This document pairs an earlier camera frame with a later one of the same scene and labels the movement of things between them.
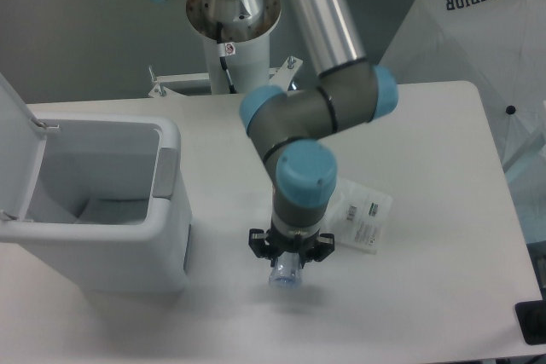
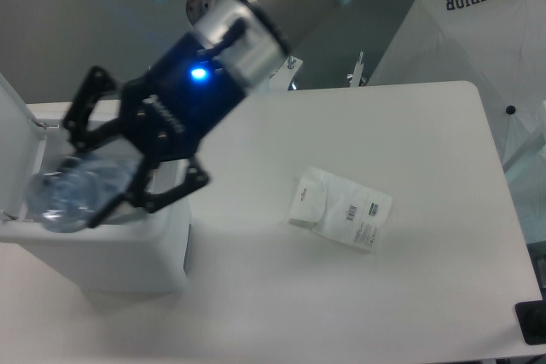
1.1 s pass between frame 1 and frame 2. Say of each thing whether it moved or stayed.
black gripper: moved
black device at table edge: stayed
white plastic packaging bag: stayed
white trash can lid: stayed
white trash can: stayed
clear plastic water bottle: moved
